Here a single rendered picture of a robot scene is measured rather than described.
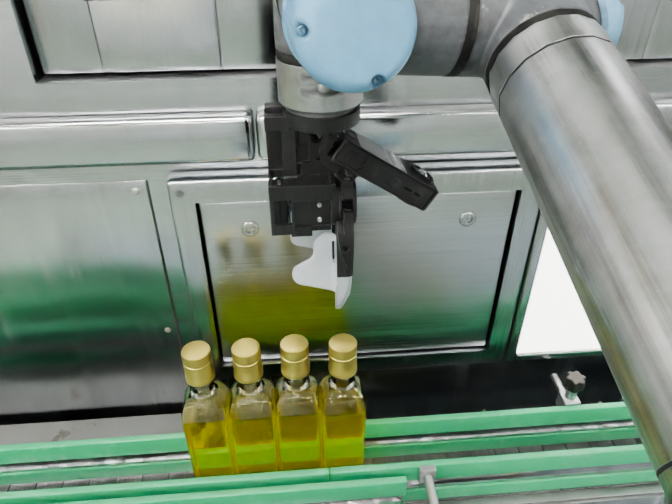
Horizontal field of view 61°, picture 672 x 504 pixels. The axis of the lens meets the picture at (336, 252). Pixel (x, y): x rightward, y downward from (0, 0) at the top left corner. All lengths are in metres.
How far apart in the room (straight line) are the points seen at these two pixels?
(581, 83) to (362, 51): 0.12
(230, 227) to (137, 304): 0.21
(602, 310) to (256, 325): 0.61
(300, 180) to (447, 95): 0.25
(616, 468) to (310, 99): 0.69
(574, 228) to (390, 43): 0.15
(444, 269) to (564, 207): 0.51
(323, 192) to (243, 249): 0.25
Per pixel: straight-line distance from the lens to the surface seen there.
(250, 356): 0.67
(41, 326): 0.94
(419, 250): 0.77
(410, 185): 0.54
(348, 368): 0.69
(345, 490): 0.80
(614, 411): 0.97
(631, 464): 0.95
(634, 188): 0.29
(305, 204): 0.53
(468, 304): 0.85
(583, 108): 0.32
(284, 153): 0.52
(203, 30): 0.68
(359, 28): 0.34
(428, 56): 0.38
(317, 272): 0.56
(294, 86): 0.48
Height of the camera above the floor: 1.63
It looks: 35 degrees down
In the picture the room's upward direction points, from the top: straight up
